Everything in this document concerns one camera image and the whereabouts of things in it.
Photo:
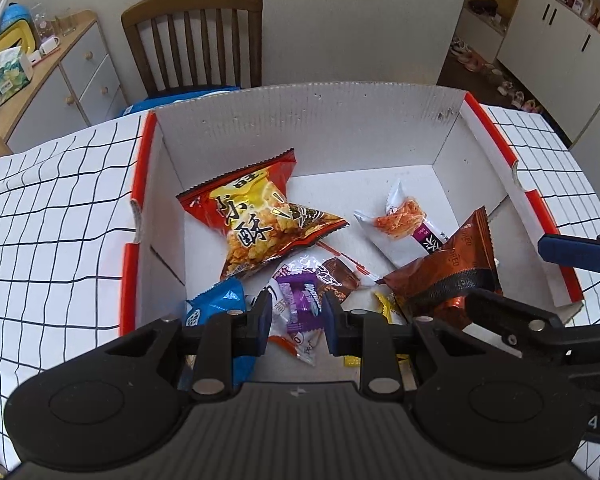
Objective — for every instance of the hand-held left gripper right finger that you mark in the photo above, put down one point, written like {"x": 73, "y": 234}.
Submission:
{"x": 332, "y": 325}

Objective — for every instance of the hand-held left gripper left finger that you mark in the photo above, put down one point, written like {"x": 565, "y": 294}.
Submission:
{"x": 262, "y": 322}

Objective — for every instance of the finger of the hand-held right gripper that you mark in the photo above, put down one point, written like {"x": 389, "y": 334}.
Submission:
{"x": 510, "y": 315}
{"x": 570, "y": 251}

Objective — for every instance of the purple snack packet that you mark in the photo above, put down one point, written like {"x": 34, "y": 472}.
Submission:
{"x": 297, "y": 300}

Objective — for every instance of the white chocolate snack packet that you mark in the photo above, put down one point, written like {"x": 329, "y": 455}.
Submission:
{"x": 340, "y": 275}

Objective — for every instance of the blue snack packet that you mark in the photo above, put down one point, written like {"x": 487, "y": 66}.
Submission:
{"x": 215, "y": 300}

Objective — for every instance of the yellow orange snack packet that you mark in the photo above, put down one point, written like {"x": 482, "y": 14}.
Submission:
{"x": 386, "y": 305}

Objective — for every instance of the brown snack bag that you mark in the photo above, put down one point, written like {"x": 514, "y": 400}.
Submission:
{"x": 455, "y": 270}

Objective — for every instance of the red yellow snack bag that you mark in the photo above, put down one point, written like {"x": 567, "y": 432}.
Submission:
{"x": 255, "y": 220}

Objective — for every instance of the white orange snack packet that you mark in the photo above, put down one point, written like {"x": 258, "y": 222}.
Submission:
{"x": 405, "y": 220}

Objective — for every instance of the white red cardboard box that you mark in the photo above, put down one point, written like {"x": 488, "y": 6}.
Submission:
{"x": 330, "y": 125}

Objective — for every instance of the row of shoes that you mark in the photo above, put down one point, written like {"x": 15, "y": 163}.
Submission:
{"x": 495, "y": 72}

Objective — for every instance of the white wardrobe cabinet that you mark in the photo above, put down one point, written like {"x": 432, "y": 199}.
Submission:
{"x": 550, "y": 45}

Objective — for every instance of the checked white tablecloth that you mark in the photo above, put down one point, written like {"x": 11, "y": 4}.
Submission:
{"x": 55, "y": 240}

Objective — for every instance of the blue white plastic bag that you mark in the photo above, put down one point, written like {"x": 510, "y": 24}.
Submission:
{"x": 180, "y": 100}

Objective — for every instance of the row of shelf ornaments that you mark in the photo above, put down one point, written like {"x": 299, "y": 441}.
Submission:
{"x": 587, "y": 2}

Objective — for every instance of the brown wooden chair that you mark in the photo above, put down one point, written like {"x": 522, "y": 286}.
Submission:
{"x": 195, "y": 40}

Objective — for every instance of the wooden sideboard with grey drawers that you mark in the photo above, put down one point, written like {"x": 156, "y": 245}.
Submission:
{"x": 80, "y": 80}

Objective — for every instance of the white charger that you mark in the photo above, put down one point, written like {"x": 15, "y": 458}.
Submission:
{"x": 50, "y": 48}

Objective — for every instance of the green tissue pack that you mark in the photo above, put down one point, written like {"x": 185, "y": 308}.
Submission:
{"x": 2, "y": 77}

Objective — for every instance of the short clear glass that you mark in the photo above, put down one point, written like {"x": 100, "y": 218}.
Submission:
{"x": 68, "y": 22}

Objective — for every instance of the tall clear glass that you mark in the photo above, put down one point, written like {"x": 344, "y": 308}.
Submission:
{"x": 44, "y": 22}

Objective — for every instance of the yellow blue box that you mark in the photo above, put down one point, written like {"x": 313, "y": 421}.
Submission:
{"x": 12, "y": 27}

